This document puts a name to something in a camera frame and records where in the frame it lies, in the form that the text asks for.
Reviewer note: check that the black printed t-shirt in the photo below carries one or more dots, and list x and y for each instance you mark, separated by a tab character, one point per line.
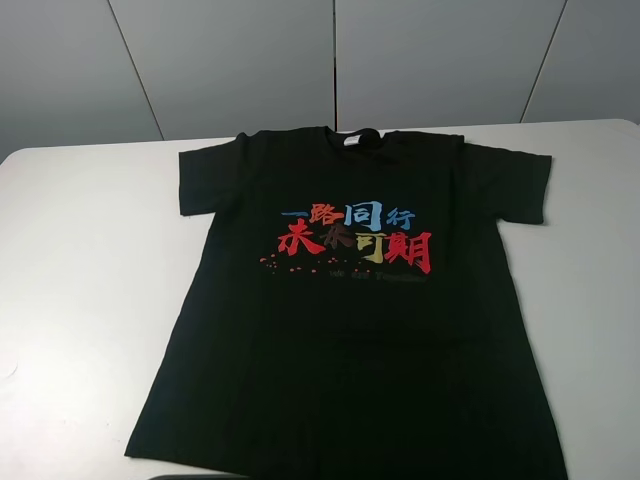
353	314

